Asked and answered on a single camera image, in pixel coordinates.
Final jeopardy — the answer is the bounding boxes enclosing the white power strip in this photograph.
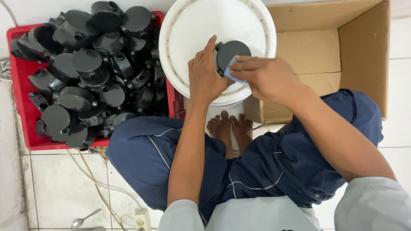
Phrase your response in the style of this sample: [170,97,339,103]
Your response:
[134,208,152,231]

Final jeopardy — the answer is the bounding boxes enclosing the person's blue trousers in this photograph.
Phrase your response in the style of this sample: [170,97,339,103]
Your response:
[105,89,384,225]

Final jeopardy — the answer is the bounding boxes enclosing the metal spoon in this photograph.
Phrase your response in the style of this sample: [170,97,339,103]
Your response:
[70,208,103,229]

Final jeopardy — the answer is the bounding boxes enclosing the red plastic crate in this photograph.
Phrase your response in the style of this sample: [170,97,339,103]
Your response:
[6,11,186,151]

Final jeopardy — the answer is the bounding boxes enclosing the round black junction box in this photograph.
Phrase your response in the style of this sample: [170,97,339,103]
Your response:
[215,40,252,77]

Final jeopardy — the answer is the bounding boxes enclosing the person's grey shirt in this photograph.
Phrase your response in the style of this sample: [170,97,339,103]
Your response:
[158,176,411,231]

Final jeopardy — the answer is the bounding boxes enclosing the pile of black conduit fittings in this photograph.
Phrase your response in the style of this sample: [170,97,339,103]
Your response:
[9,1,170,152]

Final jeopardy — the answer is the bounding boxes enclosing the blue cleaning cloth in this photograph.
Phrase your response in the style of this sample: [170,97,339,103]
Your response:
[223,55,248,83]

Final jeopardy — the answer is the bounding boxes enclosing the person's left hand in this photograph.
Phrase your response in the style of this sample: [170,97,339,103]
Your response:
[188,35,235,103]

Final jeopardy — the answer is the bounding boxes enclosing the person's left foot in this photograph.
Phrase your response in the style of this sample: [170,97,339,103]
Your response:
[206,110,235,160]

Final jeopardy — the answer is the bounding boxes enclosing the person's right hand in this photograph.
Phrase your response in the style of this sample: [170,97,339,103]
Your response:
[229,55,309,105]

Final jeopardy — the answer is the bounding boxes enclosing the grey cable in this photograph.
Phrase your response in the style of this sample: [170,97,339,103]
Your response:
[0,0,19,27]

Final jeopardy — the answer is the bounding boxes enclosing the person's right foot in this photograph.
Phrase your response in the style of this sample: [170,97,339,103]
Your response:
[229,114,254,157]

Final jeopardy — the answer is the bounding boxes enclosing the brown cardboard box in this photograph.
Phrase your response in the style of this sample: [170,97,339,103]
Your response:
[243,0,391,125]

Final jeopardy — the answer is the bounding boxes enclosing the person's foot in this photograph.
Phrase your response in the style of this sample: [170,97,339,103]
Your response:
[229,114,254,157]
[206,110,235,160]

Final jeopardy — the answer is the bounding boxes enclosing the beige cable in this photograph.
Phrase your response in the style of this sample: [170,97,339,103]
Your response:
[66,150,143,211]
[77,150,128,231]

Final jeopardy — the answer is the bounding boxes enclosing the white plastic bucket with lid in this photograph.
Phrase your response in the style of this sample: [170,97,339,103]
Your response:
[158,0,277,151]

